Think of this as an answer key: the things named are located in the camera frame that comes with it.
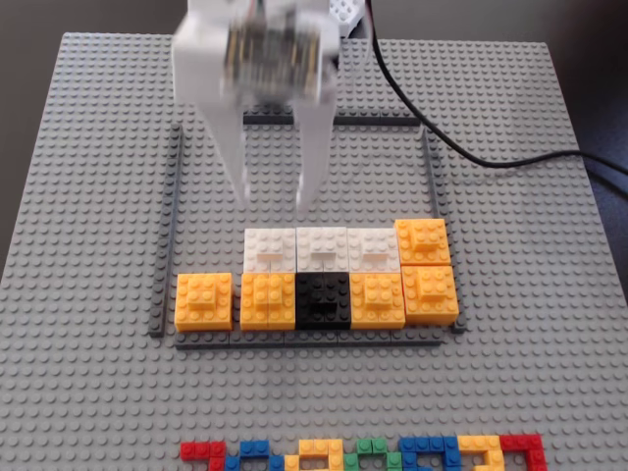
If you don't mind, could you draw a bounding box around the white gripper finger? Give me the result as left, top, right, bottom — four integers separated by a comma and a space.
195, 104, 252, 207
293, 100, 339, 211

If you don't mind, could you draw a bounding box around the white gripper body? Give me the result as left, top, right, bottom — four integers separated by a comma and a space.
171, 0, 342, 113

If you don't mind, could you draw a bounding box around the white lego cube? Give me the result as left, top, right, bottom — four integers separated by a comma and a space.
295, 225, 350, 275
243, 228, 299, 275
346, 227, 401, 275

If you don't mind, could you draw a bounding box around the yellow lego cube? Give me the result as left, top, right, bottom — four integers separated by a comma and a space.
394, 218, 451, 269
239, 272, 298, 333
348, 272, 407, 331
400, 264, 461, 326
174, 272, 235, 334

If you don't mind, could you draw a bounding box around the black lego cube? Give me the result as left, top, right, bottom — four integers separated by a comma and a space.
295, 271, 353, 331

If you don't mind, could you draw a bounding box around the dark grey lego strip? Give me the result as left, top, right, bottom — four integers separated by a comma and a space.
148, 123, 185, 339
420, 125, 467, 335
174, 329, 447, 350
241, 108, 424, 127

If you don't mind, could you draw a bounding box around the grey lego baseplate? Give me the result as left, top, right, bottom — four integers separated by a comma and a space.
0, 31, 628, 471

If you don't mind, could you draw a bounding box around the yellow lego brick letter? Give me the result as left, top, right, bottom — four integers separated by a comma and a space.
284, 438, 344, 471
458, 435, 506, 471

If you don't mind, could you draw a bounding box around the blue lego brick letter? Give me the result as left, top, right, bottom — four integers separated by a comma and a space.
399, 435, 462, 471
224, 440, 287, 471

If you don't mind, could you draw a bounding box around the green lego brick letter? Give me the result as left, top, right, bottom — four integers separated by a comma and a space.
341, 436, 403, 471

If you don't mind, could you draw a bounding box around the red lego brick letter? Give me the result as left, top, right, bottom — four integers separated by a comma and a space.
498, 433, 549, 471
180, 440, 227, 471

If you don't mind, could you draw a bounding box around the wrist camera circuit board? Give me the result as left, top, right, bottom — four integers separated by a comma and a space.
223, 17, 330, 103

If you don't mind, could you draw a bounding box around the black cable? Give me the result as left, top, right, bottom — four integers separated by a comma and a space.
365, 0, 628, 190

